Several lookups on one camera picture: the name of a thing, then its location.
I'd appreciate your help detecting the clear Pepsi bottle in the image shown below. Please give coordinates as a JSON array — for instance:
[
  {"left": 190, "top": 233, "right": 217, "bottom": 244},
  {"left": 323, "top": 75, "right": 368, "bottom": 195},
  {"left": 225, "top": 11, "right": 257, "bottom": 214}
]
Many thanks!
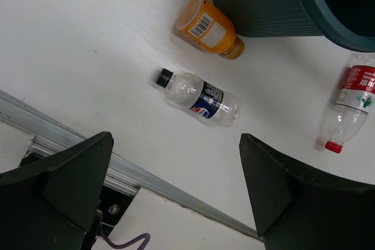
[{"left": 156, "top": 68, "right": 241, "bottom": 128}]

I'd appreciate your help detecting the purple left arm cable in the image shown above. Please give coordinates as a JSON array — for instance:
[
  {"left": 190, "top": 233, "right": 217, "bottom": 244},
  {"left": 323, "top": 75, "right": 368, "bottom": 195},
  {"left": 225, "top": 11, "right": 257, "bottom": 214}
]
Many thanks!
[{"left": 104, "top": 232, "right": 152, "bottom": 250}]

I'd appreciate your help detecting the orange juice bottle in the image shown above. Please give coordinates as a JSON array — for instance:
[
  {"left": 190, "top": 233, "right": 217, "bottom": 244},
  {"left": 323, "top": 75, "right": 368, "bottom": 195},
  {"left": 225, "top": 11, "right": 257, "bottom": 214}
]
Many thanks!
[{"left": 176, "top": 0, "right": 245, "bottom": 60}]

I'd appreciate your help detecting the aluminium table edge rail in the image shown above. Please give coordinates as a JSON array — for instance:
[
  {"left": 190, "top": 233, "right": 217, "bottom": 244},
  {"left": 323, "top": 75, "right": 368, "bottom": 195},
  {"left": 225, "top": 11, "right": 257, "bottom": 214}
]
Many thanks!
[{"left": 1, "top": 91, "right": 263, "bottom": 242}]

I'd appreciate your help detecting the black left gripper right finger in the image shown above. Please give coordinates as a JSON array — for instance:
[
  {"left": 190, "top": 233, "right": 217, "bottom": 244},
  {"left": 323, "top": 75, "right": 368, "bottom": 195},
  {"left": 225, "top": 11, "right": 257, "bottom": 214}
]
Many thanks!
[{"left": 239, "top": 133, "right": 374, "bottom": 249}]

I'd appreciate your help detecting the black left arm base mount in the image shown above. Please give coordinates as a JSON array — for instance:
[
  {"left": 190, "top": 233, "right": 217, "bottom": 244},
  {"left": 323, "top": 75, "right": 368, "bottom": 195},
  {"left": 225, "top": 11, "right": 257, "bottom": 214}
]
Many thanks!
[{"left": 19, "top": 156, "right": 138, "bottom": 238}]

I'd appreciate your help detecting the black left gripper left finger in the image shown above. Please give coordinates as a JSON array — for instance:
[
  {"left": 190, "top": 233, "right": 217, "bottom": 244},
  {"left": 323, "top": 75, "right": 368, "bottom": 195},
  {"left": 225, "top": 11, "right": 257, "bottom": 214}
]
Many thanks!
[{"left": 1, "top": 132, "right": 114, "bottom": 249}]

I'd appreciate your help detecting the dark teal plastic bin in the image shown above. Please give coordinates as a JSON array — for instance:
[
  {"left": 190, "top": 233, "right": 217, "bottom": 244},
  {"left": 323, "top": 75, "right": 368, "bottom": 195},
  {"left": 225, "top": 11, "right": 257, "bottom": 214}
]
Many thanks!
[{"left": 213, "top": 0, "right": 374, "bottom": 53}]

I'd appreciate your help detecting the red cap clear bottle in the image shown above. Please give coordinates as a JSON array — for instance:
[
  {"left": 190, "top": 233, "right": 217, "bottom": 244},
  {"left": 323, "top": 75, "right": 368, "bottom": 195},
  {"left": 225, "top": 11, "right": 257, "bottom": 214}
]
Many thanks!
[{"left": 325, "top": 53, "right": 374, "bottom": 153}]

